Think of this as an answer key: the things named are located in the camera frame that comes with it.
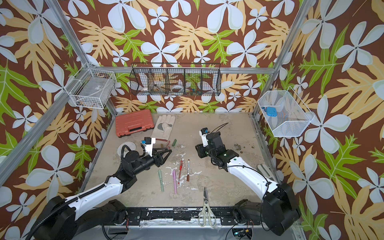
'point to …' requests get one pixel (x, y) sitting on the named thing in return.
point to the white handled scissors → (211, 217)
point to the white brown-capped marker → (188, 171)
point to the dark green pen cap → (174, 142)
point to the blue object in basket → (270, 111)
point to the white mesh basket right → (285, 114)
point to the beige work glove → (163, 126)
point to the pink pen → (174, 177)
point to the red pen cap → (167, 144)
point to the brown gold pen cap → (162, 146)
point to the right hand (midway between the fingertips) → (197, 145)
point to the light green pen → (161, 181)
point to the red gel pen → (181, 167)
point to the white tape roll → (130, 146)
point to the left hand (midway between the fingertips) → (170, 148)
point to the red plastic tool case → (133, 122)
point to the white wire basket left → (90, 88)
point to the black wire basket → (175, 79)
